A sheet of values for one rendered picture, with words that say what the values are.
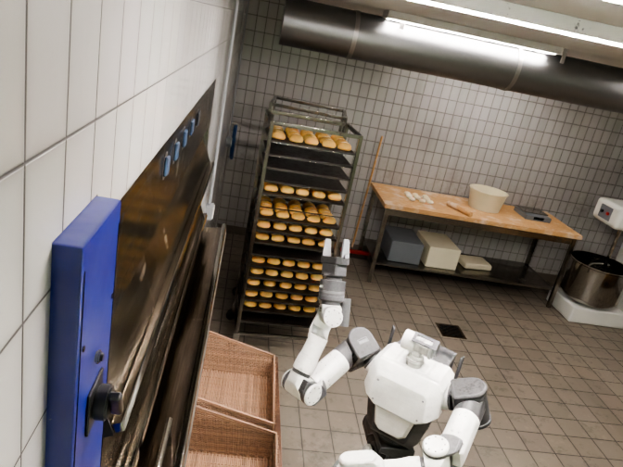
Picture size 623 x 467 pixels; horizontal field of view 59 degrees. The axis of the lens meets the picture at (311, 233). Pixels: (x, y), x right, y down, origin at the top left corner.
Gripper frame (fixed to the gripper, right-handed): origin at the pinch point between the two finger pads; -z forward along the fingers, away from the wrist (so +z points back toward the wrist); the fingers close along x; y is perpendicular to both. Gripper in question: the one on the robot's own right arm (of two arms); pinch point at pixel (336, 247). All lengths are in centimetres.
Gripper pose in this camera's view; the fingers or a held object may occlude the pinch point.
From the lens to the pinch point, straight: 187.9
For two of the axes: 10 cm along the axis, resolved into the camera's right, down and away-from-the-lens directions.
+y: -8.3, -1.1, -5.4
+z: -1.0, 9.9, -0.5
